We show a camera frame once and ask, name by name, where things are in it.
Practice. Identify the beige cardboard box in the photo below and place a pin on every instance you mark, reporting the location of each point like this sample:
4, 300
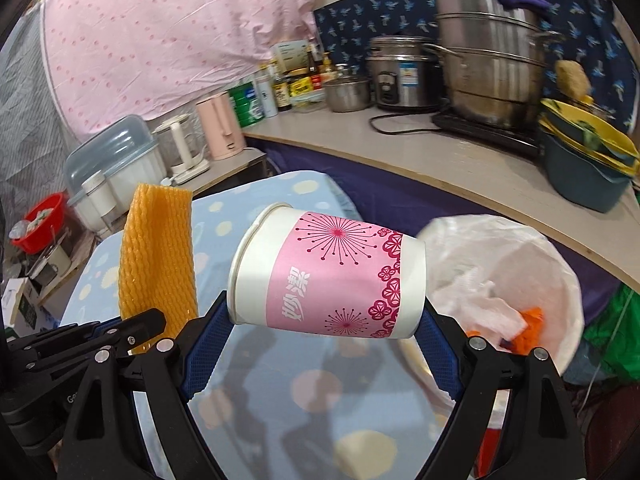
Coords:
290, 55

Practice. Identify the grey patterned cloth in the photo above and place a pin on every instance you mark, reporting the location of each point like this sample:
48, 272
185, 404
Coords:
30, 135

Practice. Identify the black induction cooker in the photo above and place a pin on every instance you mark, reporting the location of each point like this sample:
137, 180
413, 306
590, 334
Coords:
485, 135

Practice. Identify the yellow label jar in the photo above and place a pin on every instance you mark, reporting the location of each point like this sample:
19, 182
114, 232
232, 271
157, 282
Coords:
300, 87

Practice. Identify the dark soy sauce bottle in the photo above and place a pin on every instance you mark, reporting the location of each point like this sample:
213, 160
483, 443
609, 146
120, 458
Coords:
314, 67

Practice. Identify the green plastic bag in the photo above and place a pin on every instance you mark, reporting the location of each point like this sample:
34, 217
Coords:
615, 335

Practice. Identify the white power plug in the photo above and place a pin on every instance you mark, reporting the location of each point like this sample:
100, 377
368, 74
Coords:
167, 181

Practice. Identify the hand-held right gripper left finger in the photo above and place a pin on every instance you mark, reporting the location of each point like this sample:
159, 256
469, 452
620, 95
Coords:
200, 360

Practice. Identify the white bottle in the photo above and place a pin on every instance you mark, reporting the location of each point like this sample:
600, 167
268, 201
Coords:
266, 97

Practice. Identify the white tumbler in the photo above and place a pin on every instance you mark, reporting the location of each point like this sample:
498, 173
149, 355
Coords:
97, 200

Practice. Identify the pink dotted sheet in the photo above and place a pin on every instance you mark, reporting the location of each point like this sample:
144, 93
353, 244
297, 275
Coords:
175, 35

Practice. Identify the green vegetable leaves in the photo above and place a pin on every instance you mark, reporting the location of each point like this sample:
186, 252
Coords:
587, 134

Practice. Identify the orange foam net sleeve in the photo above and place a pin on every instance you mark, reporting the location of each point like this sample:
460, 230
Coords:
155, 260

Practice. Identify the brown sauce bottle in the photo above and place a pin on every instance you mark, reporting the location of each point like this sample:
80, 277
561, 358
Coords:
281, 92

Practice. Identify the white paper towel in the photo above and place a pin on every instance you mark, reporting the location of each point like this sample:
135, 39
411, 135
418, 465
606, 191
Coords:
492, 310

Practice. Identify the pink white paper cup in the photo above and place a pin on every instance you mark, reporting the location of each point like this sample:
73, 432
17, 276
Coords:
325, 270

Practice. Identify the green tin can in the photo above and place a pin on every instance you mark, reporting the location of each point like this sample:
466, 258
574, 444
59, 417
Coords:
247, 105

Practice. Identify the large orange plastic bag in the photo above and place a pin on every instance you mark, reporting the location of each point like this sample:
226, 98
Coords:
530, 330

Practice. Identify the steel steamer pot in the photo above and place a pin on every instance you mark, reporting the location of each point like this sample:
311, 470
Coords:
490, 75

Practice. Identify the brown loofah sponge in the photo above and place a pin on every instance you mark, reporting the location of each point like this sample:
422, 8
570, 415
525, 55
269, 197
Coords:
572, 80

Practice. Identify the pink electric kettle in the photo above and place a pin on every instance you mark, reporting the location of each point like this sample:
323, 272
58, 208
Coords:
217, 130

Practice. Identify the glass electric kettle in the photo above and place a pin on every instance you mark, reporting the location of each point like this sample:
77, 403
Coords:
177, 145

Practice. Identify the dark purple cloth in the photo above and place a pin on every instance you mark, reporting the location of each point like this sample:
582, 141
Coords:
390, 195

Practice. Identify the small steel pot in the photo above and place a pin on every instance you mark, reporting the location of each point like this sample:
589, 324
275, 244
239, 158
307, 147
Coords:
347, 97

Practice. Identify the navy printed cloth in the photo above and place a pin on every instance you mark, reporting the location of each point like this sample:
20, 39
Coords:
360, 15

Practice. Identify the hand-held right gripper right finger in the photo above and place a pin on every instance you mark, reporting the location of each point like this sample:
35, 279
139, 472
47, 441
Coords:
442, 360

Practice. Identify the dish box with translucent lid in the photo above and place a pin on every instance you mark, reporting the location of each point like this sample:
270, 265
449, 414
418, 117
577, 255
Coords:
120, 155

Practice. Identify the blue dotted blanket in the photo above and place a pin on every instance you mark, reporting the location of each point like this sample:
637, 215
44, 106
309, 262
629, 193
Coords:
280, 410

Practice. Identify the waste bin with white liner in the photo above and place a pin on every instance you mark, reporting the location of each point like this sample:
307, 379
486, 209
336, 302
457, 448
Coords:
540, 260

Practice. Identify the red shopping bag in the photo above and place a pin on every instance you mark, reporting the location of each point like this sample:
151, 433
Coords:
487, 450

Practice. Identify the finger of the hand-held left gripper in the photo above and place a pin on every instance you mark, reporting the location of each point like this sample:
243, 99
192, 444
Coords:
135, 327
75, 332

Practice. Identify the steel rice cooker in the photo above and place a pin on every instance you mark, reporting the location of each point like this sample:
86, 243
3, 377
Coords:
405, 85

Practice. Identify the red plastic basin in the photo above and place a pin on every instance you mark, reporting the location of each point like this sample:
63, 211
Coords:
45, 235

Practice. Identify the clear food container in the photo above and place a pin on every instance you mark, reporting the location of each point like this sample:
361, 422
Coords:
310, 102

